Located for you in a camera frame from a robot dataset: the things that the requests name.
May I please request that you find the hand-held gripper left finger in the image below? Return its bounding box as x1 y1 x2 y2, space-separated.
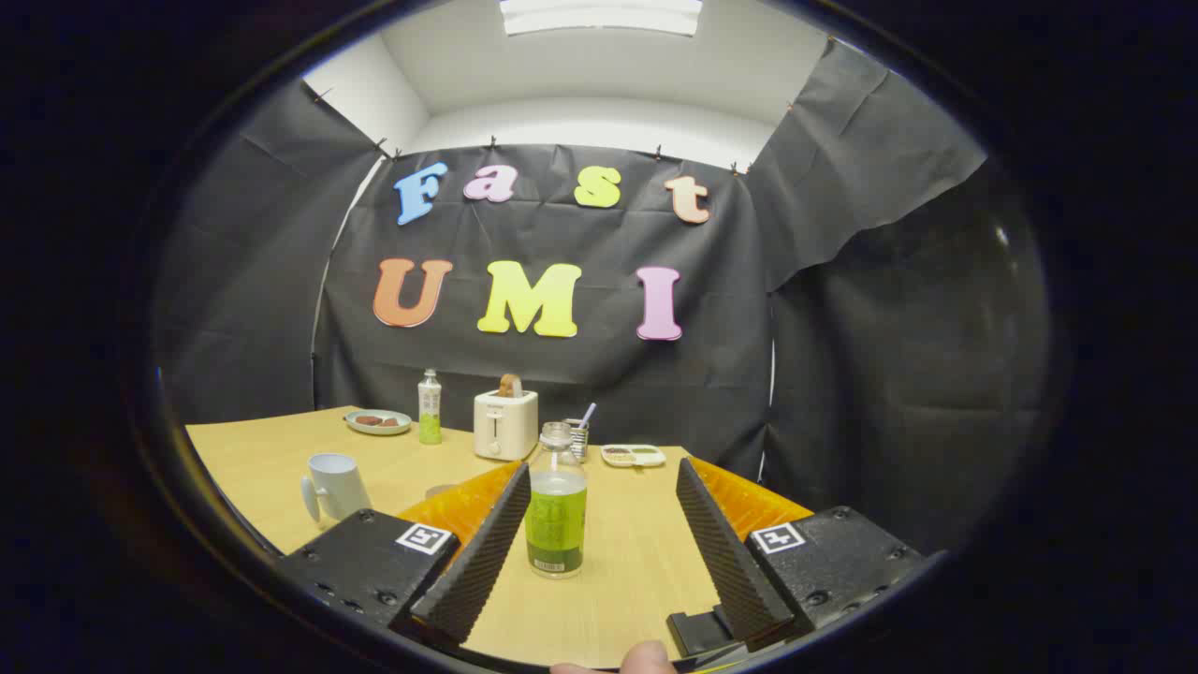
279 459 533 647

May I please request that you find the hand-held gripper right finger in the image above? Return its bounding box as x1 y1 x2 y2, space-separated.
676 457 928 647

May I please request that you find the clear juice bottle green label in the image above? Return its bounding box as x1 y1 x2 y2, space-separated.
524 421 589 579

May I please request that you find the white cup with handle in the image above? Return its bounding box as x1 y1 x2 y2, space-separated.
299 453 373 525

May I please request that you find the green drink bottle white label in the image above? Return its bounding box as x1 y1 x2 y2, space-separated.
417 368 443 446

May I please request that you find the wooden table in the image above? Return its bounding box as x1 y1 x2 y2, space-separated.
185 405 815 668

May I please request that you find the white toaster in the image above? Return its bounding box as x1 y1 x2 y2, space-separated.
473 388 540 462

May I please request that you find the white divided dish with seeds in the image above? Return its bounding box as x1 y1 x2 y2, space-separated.
600 444 667 469

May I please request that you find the pale green plate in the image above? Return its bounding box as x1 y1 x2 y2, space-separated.
344 409 413 437

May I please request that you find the ceiling light panel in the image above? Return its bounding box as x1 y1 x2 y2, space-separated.
499 0 703 38

